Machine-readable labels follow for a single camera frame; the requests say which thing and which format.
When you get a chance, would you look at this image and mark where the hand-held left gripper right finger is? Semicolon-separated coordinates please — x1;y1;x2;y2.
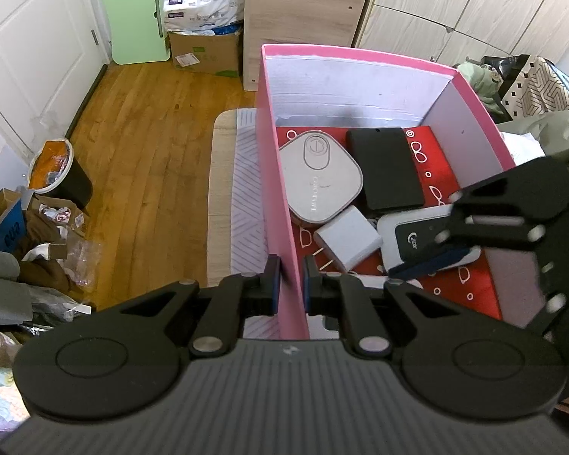
303;255;466;358

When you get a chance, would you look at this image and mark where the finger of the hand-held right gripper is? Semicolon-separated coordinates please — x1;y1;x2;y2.
386;213;547;281

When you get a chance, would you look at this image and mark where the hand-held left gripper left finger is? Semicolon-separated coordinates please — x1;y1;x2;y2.
92;255;283;357

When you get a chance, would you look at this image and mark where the white and black pocket router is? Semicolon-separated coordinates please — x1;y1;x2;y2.
377;204;482;276

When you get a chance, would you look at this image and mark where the white charger plug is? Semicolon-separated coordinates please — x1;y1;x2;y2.
313;206;384;275

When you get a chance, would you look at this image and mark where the beige compact mirror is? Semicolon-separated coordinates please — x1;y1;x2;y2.
279;129;364;226

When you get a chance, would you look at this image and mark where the pink cardboard box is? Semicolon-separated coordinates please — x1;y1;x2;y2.
255;44;548;342

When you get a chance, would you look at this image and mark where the olive green padded jacket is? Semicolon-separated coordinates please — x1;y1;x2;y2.
498;109;569;171

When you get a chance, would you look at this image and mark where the red card with glasses print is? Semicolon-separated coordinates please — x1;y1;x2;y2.
275;126;506;323

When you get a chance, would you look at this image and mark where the black and white patterned bag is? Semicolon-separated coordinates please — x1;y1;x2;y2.
484;54;569;121

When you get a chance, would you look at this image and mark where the pale green cloth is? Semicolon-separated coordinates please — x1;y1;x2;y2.
456;61;501;115

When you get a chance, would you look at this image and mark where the clear plastic wrap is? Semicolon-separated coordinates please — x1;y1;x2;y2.
57;237;105;295

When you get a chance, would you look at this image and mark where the light wooden wardrobe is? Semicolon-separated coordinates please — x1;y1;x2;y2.
355;0;569;69

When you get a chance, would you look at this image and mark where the black trash bin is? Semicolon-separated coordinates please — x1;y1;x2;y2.
28;138;93;209

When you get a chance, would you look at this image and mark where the brown cloth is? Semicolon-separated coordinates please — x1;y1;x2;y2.
16;196;96;304

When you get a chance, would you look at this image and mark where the brown cardboard box with labels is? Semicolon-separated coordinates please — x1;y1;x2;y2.
167;26;244;77

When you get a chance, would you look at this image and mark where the orange plastic bag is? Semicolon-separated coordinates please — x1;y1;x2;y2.
28;140;72;190

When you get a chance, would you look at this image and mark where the wooden shelf unit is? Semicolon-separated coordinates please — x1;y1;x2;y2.
241;0;375;92

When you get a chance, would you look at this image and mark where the grey cloth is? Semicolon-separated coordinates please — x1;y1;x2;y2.
0;246;34;323

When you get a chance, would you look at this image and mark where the blue cardboard box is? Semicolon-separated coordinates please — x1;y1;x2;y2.
0;188;27;252

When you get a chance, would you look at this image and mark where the white tissue pack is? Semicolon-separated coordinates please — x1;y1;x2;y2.
162;0;245;34

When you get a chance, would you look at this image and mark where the floral blanket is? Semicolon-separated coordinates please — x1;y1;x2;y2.
0;365;29;437

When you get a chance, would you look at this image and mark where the green folding table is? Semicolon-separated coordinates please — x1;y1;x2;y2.
98;0;170;64

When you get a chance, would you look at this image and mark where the white door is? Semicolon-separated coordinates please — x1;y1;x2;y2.
0;0;110;152

